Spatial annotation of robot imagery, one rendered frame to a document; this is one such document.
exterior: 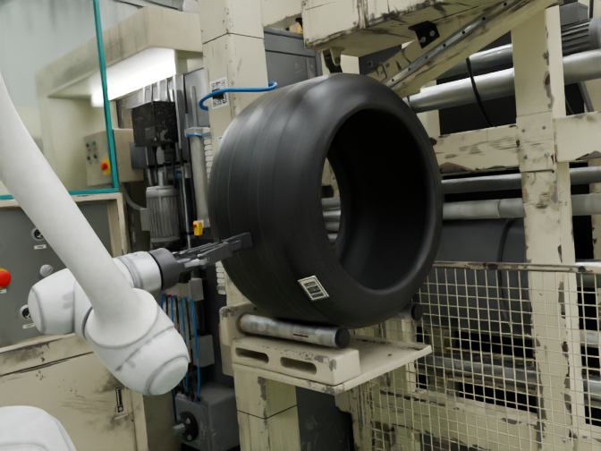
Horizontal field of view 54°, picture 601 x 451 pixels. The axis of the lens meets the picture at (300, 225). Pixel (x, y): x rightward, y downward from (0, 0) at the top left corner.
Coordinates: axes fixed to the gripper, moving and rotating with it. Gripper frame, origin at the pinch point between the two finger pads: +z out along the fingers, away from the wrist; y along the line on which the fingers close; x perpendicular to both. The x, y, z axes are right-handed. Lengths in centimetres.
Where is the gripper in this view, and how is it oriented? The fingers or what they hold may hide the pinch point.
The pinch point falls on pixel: (236, 243)
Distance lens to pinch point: 120.2
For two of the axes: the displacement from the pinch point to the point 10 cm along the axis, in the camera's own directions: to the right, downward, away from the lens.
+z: 6.9, -2.4, 6.8
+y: -7.0, 0.3, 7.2
